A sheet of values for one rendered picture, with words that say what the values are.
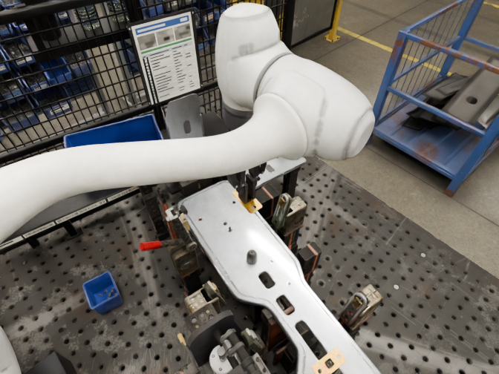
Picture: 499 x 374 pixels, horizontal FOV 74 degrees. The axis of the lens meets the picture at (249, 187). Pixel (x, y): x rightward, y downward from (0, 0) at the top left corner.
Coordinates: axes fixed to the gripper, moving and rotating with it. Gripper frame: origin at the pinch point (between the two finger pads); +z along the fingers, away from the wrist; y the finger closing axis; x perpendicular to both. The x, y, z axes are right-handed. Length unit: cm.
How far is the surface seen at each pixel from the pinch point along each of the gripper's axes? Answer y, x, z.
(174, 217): -16.5, 8.0, 7.2
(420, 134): 200, 41, 111
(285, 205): 15.2, 0.8, 19.4
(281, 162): 32.5, 22.6, 28.4
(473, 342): 51, -61, 58
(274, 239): 9.0, -2.4, 28.5
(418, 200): 158, 5, 128
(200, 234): -8.9, 12.9, 28.6
